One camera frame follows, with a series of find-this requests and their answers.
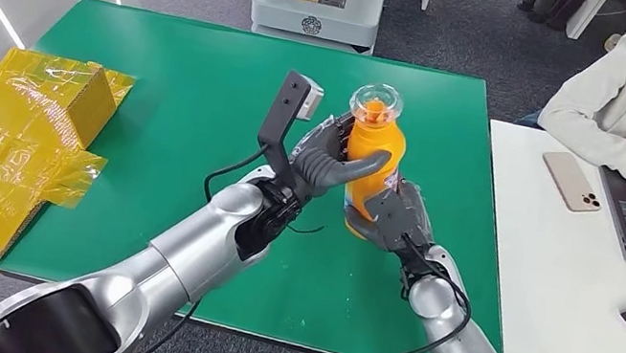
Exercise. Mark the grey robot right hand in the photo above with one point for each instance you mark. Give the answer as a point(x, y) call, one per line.
point(402, 216)

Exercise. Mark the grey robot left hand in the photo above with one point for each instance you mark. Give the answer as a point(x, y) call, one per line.
point(321, 164)

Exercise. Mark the orange detergent bottle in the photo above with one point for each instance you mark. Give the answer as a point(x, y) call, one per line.
point(374, 141)

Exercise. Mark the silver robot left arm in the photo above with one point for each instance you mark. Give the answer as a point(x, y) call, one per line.
point(190, 250)

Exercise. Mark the beige smartphone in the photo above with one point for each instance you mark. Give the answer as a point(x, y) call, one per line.
point(571, 182)

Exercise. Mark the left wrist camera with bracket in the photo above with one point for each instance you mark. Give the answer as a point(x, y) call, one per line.
point(287, 106)

